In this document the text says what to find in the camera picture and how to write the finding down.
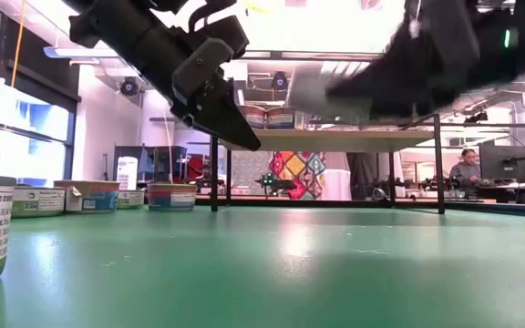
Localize white cylinder appliance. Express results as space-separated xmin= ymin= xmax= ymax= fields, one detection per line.
xmin=116 ymin=156 xmax=139 ymax=191

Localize person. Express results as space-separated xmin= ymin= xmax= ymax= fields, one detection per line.
xmin=448 ymin=148 xmax=491 ymax=187

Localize white round column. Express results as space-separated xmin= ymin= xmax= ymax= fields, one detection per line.
xmin=141 ymin=89 xmax=177 ymax=148

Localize small yellow tag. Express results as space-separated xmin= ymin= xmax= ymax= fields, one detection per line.
xmin=246 ymin=2 xmax=273 ymax=15

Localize green table mat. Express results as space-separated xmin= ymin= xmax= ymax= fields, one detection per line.
xmin=0 ymin=204 xmax=525 ymax=328

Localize long ceiling light bar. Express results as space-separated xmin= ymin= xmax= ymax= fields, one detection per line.
xmin=42 ymin=45 xmax=385 ymax=63

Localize black metal table frame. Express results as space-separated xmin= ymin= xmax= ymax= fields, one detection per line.
xmin=193 ymin=194 xmax=525 ymax=219

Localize black round ceiling device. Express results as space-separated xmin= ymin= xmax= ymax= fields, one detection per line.
xmin=119 ymin=77 xmax=139 ymax=97
xmin=271 ymin=71 xmax=289 ymax=91

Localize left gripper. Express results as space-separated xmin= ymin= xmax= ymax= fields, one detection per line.
xmin=68 ymin=0 xmax=263 ymax=152

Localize colourful patchwork quilt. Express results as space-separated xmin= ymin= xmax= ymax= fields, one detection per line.
xmin=269 ymin=150 xmax=328 ymax=201

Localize dark hanging cloth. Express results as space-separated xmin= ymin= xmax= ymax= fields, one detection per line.
xmin=346 ymin=152 xmax=379 ymax=189

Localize black cabinet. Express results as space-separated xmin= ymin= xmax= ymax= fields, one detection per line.
xmin=113 ymin=144 xmax=189 ymax=184

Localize salmon can blue red label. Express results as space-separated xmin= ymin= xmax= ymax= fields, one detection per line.
xmin=240 ymin=105 xmax=268 ymax=130
xmin=54 ymin=179 xmax=121 ymax=214
xmin=265 ymin=106 xmax=296 ymax=130
xmin=147 ymin=182 xmax=199 ymax=212

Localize orange hanging strap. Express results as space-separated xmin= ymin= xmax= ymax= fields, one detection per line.
xmin=10 ymin=0 xmax=27 ymax=88

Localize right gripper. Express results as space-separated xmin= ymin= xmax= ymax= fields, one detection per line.
xmin=326 ymin=0 xmax=525 ymax=118

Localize wooden shelf black metal legs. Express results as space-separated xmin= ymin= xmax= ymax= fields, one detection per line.
xmin=210 ymin=113 xmax=446 ymax=215

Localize white cloth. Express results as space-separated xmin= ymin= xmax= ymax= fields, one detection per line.
xmin=324 ymin=169 xmax=353 ymax=201

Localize dark window frame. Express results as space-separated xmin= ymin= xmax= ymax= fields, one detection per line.
xmin=0 ymin=86 xmax=81 ymax=183

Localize black background monitor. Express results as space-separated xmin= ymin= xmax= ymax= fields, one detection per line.
xmin=479 ymin=144 xmax=525 ymax=184

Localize red fabric object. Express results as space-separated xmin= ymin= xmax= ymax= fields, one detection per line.
xmin=184 ymin=154 xmax=211 ymax=183

